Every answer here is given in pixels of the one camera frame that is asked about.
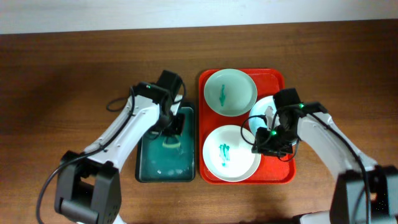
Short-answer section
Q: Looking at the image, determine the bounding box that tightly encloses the green yellow sponge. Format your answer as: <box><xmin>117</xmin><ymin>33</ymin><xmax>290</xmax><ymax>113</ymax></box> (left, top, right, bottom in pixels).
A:
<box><xmin>162</xmin><ymin>136</ymin><xmax>181</xmax><ymax>149</ymax></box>

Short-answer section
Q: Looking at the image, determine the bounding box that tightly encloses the light blue plate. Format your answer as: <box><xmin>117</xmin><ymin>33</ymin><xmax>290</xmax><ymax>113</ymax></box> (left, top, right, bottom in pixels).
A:
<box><xmin>248</xmin><ymin>95</ymin><xmax>298</xmax><ymax>147</ymax></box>

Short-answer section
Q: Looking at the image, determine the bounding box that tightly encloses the white plate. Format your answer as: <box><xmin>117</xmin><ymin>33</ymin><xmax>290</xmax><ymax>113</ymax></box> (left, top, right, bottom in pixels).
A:
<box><xmin>202</xmin><ymin>125</ymin><xmax>261</xmax><ymax>182</ymax></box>

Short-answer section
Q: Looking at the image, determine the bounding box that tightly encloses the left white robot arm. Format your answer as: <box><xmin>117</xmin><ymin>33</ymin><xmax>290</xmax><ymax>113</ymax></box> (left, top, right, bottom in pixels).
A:
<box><xmin>54</xmin><ymin>70</ymin><xmax>183</xmax><ymax>224</ymax></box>

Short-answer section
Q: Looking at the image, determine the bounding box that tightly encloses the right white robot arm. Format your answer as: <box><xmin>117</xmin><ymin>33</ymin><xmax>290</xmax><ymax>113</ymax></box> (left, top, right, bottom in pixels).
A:
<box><xmin>252</xmin><ymin>88</ymin><xmax>397</xmax><ymax>224</ymax></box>

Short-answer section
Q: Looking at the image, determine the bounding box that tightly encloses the dark green water basin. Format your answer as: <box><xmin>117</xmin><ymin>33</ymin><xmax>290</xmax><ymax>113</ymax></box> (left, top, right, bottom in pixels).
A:
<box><xmin>135</xmin><ymin>102</ymin><xmax>196</xmax><ymax>183</ymax></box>

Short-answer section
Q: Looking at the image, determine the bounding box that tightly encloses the pale green plate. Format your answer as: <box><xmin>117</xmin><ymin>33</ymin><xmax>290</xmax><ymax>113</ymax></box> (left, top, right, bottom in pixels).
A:
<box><xmin>204</xmin><ymin>68</ymin><xmax>257</xmax><ymax>117</ymax></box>

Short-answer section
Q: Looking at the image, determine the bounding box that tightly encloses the left black cable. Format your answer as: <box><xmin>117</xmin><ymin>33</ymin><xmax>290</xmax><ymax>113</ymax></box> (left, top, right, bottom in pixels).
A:
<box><xmin>35</xmin><ymin>85</ymin><xmax>187</xmax><ymax>224</ymax></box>

